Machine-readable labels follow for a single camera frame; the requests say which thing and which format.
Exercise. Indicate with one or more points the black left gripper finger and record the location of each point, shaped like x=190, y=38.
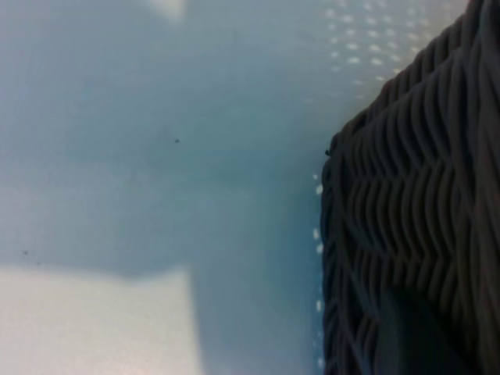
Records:
x=422, y=343

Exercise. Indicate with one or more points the dark brown wicker basket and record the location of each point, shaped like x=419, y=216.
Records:
x=410, y=195

